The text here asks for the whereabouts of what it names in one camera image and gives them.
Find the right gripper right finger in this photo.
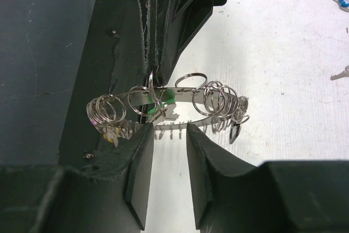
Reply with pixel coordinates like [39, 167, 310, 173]
[186, 124, 348, 232]

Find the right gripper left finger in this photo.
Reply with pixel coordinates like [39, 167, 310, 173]
[1, 123, 154, 230]

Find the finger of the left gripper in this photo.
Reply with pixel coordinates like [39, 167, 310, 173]
[137, 0, 158, 77]
[154, 0, 213, 86]

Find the round metal keyring disc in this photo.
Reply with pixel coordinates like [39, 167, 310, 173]
[86, 73, 250, 145]

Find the green tag key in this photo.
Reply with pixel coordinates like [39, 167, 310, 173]
[147, 92, 179, 126]

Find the key black tag on disc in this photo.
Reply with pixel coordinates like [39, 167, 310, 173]
[229, 123, 241, 144]

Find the yellow tag key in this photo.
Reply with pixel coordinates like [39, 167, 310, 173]
[103, 127, 121, 148]

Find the blue tag key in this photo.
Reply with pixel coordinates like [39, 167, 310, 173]
[332, 0, 349, 13]

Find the silver key black tag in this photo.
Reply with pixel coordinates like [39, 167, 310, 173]
[330, 66, 349, 81]

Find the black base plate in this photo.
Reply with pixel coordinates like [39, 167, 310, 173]
[58, 0, 145, 169]

